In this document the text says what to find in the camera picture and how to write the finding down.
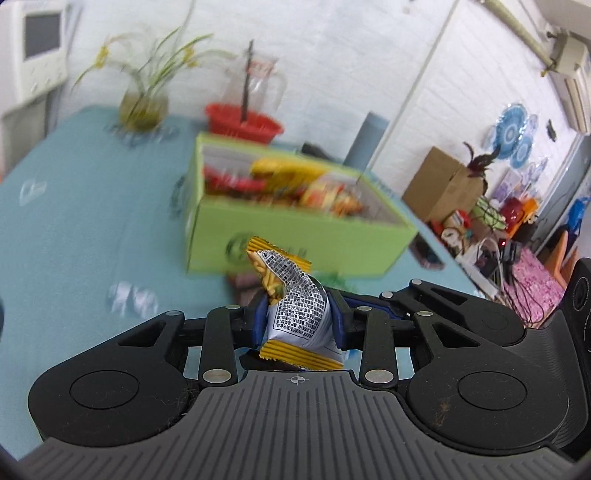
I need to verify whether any pink patterned cloth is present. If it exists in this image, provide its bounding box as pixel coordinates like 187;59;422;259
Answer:
503;256;567;324

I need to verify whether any red plastic basket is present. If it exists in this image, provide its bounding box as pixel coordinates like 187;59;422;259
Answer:
205;102;283;145

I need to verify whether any red pot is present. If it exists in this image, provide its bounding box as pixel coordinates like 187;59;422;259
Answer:
501;198;527;228

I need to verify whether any white device with screen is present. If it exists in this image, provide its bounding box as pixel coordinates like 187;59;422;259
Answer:
0;0;71;112

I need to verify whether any yellow and silver snack bag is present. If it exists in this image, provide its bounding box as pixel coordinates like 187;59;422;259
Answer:
245;235;345;371

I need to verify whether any grey-blue cylinder bottle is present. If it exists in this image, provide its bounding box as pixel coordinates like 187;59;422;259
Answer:
344;112;390;169

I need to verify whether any large blue patterned plate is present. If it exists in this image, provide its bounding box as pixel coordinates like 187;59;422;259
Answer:
489;104;530;160

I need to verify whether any dark red leafy plant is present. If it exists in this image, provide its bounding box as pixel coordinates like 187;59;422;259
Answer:
463;142;502;180

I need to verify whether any pile of snack packets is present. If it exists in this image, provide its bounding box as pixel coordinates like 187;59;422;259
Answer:
203;157;365;217

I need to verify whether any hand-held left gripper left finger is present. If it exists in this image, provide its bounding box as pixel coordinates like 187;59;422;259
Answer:
117;294;270;387

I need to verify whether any small black box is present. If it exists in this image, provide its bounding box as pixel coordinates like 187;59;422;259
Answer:
300;142;343;163

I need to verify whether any glass pitcher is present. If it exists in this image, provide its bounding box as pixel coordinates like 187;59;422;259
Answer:
222;53;288;117

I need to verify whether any blue patterned coaster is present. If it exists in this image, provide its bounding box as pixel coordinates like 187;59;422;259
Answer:
107;121;180;145

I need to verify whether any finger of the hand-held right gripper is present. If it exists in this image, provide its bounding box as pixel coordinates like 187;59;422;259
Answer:
379;279;470;320

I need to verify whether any brown cardboard box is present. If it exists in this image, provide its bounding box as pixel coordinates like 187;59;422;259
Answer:
402;147;485;224

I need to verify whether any yellow flower plant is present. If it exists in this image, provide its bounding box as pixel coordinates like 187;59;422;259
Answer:
74;9;236;100

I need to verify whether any white wall pipe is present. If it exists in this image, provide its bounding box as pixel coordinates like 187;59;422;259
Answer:
388;0;462;153

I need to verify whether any white air conditioner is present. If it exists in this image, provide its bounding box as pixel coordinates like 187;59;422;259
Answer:
549;28;591;134

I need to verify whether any glass vase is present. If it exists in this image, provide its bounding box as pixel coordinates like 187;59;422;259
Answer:
119;78;169;132

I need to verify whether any black straw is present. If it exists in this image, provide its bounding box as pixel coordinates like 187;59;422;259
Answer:
239;41;256;125

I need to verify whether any black flat device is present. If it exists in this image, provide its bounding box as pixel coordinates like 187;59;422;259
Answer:
410;237;447;271

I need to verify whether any pale green ceiling pipe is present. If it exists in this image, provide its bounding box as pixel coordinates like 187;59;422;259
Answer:
480;0;557;62

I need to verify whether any green cardboard box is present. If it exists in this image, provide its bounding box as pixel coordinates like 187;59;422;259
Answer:
185;133;419;278

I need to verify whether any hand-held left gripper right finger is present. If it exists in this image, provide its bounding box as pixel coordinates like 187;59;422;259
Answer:
329;290;472;389

